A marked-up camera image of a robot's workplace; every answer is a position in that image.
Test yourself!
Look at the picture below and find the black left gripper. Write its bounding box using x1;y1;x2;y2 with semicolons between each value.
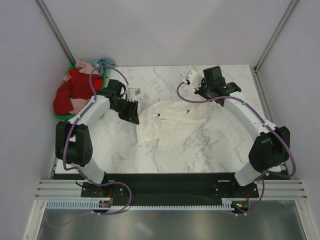
110;98;139;125

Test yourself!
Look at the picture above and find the white t shirt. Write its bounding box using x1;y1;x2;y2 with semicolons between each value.
136;100;212;149

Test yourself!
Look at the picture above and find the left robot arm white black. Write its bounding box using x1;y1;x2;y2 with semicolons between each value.
55;79;141;197

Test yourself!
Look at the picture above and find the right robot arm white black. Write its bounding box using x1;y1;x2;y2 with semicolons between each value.
186;66;290;197

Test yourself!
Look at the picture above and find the green plastic basket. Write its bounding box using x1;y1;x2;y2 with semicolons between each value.
54;64;110;121

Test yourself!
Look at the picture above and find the red t shirt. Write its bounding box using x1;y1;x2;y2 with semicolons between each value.
53;68;94;116

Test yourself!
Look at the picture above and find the pink t shirt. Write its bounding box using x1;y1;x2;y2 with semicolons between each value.
63;59;101;82

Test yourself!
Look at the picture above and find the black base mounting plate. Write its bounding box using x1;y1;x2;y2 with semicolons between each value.
81;173;259;205

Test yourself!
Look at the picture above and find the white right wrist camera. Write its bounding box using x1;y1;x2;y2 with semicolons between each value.
185;70;204;90

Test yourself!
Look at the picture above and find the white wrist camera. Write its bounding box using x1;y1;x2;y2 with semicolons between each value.
185;70;204;90
125;87;141;102

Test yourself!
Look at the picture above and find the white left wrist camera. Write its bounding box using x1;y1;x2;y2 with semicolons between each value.
125;87;141;102

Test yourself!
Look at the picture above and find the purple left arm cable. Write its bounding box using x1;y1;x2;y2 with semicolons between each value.
46;63;133;230

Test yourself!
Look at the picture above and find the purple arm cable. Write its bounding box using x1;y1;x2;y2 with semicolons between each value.
176;81;298;217
46;63;133;230

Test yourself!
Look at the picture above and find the right aluminium table rail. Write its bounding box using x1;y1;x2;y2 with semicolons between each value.
250;66;275;123

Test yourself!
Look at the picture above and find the right aluminium frame post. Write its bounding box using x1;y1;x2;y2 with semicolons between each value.
253;0;300;73

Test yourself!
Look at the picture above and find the aluminium frame post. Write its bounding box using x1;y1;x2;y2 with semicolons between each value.
35;0;76;65
253;0;300;73

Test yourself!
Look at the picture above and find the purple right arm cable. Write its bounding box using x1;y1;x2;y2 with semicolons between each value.
176;81;298;217

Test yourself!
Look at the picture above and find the white slotted cable duct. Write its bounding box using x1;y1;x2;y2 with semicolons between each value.
45;199;236;211

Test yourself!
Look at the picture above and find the aluminium front frame rail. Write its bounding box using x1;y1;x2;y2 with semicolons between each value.
36;180;307;201

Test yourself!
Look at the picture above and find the left aluminium frame post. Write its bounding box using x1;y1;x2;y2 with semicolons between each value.
35;0;76;65

